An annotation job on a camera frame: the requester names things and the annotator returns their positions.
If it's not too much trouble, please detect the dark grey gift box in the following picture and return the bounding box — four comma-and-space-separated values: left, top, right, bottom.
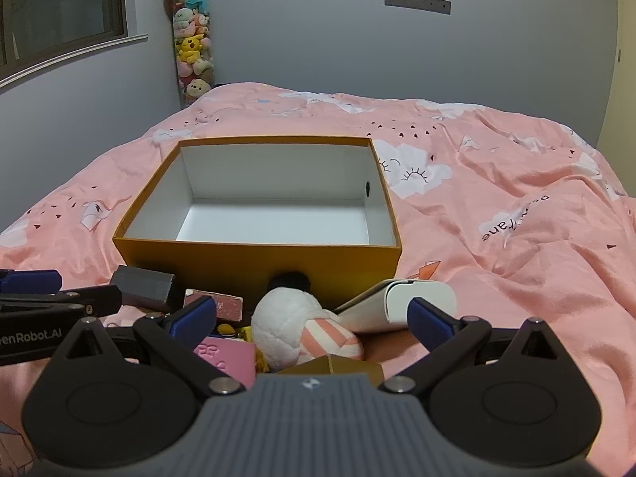
110, 265, 185, 313

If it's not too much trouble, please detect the pink wallet case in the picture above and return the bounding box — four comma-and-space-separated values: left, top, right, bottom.
194, 336, 256, 389

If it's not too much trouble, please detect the white glasses case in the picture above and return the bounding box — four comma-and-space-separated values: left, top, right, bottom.
333, 279, 457, 334

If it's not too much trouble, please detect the white striped plush toy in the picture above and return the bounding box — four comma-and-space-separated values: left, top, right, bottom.
250, 287, 365, 372

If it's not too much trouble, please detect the gold jewellery box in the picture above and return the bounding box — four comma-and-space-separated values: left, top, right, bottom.
278, 354, 385, 386

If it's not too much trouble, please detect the orange cardboard storage box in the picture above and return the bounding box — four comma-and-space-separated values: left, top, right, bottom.
113, 136, 402, 308

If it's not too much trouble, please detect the pink cloud print duvet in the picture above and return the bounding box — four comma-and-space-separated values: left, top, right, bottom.
1, 83, 635, 476

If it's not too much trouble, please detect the cream door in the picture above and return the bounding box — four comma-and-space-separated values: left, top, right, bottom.
595, 0, 636, 161

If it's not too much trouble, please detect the dark window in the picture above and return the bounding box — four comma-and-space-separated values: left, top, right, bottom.
1, 0, 148, 91

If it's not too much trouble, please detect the tall plush toy holder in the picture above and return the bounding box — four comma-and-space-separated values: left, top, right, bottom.
164, 0, 215, 108

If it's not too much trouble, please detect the grey wall plate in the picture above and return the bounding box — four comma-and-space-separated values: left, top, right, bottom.
384, 0, 452, 15

